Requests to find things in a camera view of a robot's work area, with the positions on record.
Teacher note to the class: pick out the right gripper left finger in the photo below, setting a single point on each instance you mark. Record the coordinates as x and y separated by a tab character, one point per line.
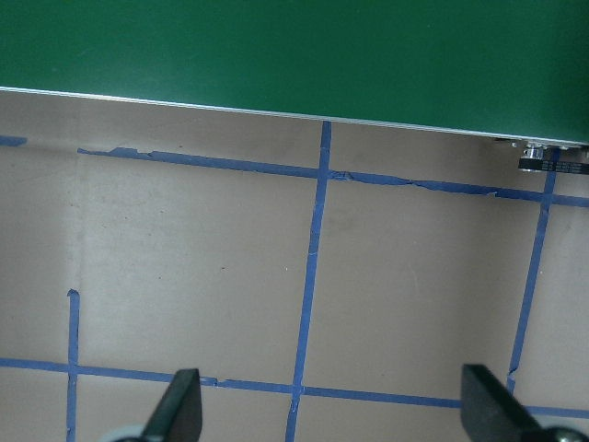
178	415

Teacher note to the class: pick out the green conveyor belt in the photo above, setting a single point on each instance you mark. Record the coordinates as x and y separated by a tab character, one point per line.
498	67

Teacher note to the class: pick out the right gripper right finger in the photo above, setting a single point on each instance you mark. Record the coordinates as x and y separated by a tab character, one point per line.
489	413

